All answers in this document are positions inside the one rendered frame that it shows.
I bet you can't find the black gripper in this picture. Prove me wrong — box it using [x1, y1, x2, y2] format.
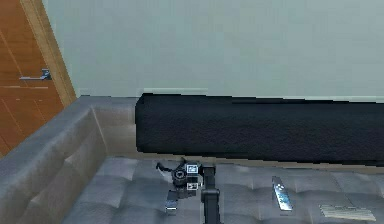
[155, 156, 188, 188]

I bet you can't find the small silver phone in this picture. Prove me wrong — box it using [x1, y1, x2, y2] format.
[165, 189, 179, 214]

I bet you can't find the long black sofa cushion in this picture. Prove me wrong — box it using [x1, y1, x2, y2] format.
[134, 92, 384, 168]

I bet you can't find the silver remote control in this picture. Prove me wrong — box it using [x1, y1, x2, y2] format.
[271, 175, 294, 212]

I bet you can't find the grey tufted sofa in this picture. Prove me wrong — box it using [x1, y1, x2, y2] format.
[0, 95, 384, 224]

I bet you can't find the brown wooden room door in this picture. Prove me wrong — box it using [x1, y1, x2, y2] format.
[0, 0, 65, 158]

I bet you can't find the beige striped flat book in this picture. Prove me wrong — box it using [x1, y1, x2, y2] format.
[318, 203, 378, 223]

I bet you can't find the grey lever door handle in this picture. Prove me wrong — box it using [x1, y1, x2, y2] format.
[18, 68, 53, 82]

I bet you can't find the light wooden door frame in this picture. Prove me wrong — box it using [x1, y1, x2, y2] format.
[19, 0, 78, 108]

